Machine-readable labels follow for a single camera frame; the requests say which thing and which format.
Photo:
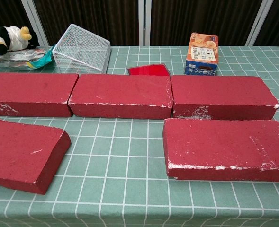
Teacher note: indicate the red brick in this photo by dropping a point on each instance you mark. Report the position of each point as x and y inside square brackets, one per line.
[30, 89]
[120, 94]
[224, 146]
[222, 94]
[18, 153]

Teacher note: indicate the flat red card case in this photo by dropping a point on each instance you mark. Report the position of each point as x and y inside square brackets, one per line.
[148, 71]

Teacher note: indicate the green checked tablecloth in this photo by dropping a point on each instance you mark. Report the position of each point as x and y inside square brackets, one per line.
[120, 170]

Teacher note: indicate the orange biscuit box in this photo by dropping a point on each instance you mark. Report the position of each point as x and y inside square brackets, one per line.
[202, 53]

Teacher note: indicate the clear plastic snack bag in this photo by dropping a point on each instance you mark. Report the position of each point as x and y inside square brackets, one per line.
[16, 60]

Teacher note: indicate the black white plush penguin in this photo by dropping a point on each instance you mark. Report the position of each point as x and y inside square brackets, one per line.
[9, 37]

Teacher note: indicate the grey metal partition post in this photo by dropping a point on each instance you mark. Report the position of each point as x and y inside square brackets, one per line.
[260, 21]
[144, 21]
[33, 21]

